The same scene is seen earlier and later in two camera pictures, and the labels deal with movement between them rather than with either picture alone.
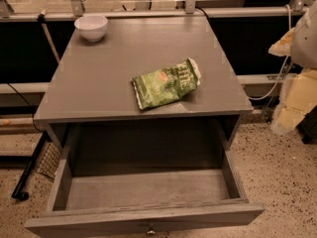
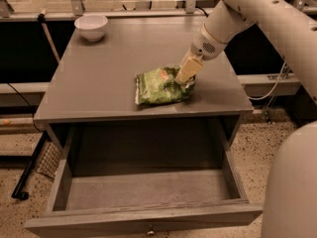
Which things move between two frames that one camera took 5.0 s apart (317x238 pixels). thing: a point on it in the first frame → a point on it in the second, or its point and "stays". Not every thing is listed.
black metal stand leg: [19, 190] stays
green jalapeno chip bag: [165, 84] stays
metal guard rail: [74, 9] stays
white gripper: [305, 47] → [204, 48]
